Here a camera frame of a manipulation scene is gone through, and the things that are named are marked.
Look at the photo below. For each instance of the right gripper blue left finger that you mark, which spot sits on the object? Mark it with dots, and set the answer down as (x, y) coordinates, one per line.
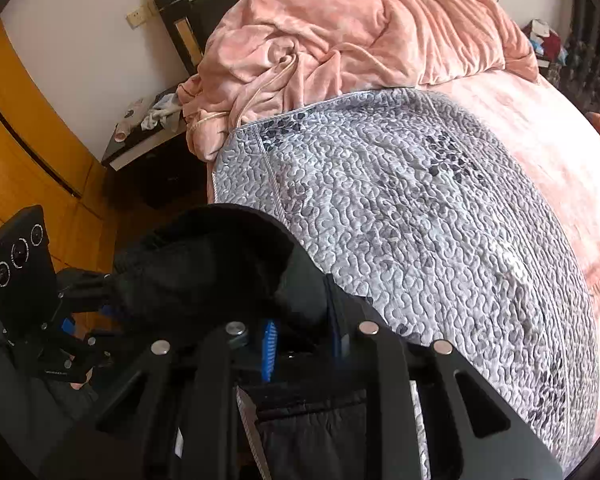
(268, 351)

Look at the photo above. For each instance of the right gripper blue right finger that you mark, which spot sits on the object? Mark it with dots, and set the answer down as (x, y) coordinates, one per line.
(339, 321)

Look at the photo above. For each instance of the black pants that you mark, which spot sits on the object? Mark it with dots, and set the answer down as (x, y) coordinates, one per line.
(196, 296)

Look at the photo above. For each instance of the grey quilted bed cover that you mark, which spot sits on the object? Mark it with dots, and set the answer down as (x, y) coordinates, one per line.
(405, 197)

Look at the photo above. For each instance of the dark bedside table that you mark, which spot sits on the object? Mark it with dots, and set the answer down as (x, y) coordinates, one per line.
(158, 166)

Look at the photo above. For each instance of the items on bedside table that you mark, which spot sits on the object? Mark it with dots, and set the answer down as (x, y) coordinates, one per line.
(148, 113)

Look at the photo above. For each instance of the pink bed sheet mattress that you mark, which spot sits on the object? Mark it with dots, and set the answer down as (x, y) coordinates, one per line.
(559, 151)

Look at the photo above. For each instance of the pink velvet blanket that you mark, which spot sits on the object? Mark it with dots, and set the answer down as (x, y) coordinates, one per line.
(268, 57)

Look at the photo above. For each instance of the clothes on far nightstand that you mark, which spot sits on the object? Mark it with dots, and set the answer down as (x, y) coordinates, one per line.
(546, 43)

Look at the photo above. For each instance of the dark patterned curtain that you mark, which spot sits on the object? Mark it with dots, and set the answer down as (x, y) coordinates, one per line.
(578, 78)

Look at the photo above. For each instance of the wall power socket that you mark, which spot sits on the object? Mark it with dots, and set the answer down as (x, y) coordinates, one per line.
(139, 16)

